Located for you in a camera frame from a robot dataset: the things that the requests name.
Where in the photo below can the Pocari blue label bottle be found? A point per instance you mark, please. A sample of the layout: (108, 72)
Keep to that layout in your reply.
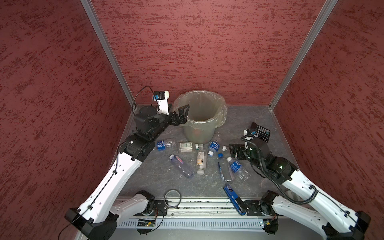
(238, 169)

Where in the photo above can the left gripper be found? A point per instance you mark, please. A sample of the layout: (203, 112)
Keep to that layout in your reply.
(182, 116)

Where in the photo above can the blue label bottle far left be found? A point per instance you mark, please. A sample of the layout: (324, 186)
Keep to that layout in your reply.
(166, 144)

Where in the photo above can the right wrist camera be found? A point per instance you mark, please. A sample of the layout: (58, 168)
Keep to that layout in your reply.
(247, 132)

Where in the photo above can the aluminium corner post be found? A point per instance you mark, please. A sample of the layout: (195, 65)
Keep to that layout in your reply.
(97, 26)
(317, 26)

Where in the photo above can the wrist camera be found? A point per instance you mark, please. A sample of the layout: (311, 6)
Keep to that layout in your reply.
(161, 97)
(247, 132)

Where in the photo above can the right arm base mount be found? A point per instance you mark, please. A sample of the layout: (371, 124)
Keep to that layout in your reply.
(253, 208)

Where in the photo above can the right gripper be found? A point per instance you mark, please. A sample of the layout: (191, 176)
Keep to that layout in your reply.
(241, 147)

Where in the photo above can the black calculator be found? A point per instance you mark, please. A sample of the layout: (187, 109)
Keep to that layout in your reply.
(260, 132)

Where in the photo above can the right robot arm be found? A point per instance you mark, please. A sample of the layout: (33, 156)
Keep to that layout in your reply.
(300, 199)

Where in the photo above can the left aluminium corner post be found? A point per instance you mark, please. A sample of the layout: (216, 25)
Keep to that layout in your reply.
(97, 26)

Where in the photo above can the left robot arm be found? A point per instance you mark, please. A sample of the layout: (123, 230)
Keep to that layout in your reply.
(98, 217)

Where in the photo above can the right aluminium corner post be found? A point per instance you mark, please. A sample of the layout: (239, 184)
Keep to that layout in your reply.
(317, 26)

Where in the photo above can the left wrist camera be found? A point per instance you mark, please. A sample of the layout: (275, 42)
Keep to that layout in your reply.
(161, 97)

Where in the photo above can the orange label clear bottle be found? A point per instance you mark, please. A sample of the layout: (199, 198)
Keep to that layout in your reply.
(201, 163)

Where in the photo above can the clear plastic bin liner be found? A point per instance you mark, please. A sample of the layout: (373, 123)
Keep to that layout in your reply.
(208, 110)

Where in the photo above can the white slotted cable duct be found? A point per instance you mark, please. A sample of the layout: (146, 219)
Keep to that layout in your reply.
(243, 224)

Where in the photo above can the blue utility knife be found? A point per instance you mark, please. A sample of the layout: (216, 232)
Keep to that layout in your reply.
(237, 202)

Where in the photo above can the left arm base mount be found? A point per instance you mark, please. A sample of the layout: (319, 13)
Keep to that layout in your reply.
(156, 210)

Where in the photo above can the blue cap clear bottle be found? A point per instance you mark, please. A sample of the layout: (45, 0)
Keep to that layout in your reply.
(226, 169)

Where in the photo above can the blue label bottle by bin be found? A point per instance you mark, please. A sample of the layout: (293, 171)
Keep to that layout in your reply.
(214, 145)

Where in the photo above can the purple Ganten bottle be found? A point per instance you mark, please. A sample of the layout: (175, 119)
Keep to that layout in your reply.
(183, 167)

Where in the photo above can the aluminium front rail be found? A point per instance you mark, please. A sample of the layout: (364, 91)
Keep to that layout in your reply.
(217, 208)

